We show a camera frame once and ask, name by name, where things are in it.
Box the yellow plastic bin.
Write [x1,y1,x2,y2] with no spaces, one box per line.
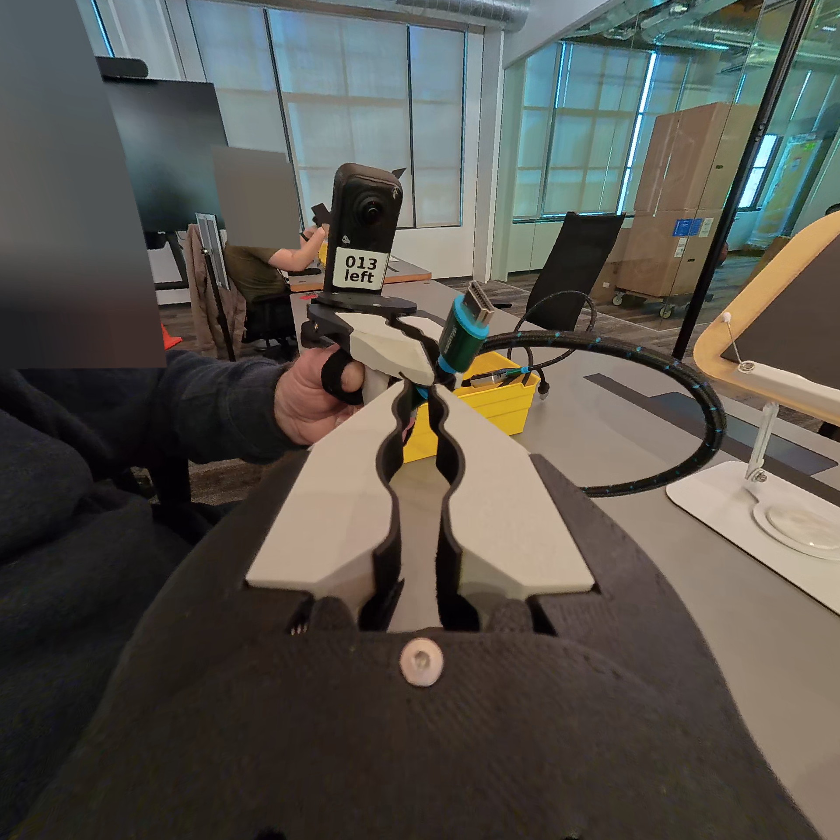
[401,348,540,464]

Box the black braided hdmi cable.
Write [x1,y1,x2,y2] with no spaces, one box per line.
[460,289,599,397]
[401,279,728,500]

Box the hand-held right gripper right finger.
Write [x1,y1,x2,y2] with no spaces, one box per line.
[434,385,599,605]

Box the person's black top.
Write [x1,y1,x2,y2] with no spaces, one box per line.
[0,368,305,840]

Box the wooden rimmed black panel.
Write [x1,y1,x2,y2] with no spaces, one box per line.
[691,212,840,429]

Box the cart with cardboard boxes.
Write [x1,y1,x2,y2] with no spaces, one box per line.
[596,101,770,321]

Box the white bracket bar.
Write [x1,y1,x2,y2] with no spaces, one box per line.
[733,360,840,429]

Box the black webcam bar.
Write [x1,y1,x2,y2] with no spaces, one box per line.
[95,54,151,81]

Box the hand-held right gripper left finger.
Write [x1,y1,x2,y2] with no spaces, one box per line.
[245,385,410,599]

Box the black office chair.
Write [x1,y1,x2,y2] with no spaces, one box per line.
[521,212,628,333]

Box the person's left hand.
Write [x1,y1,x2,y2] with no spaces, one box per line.
[272,342,392,448]

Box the black stand pole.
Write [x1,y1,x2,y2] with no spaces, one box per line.
[671,0,819,363]

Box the black monitor screen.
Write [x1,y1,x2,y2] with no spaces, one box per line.
[103,78,232,240]

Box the grey background table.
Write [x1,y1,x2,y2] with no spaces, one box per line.
[289,256,433,294]

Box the person's left forearm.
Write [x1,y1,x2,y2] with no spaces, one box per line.
[125,347,309,469]

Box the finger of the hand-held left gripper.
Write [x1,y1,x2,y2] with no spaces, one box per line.
[397,313,455,371]
[336,310,437,391]

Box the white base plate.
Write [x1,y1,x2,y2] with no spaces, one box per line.
[665,458,840,616]

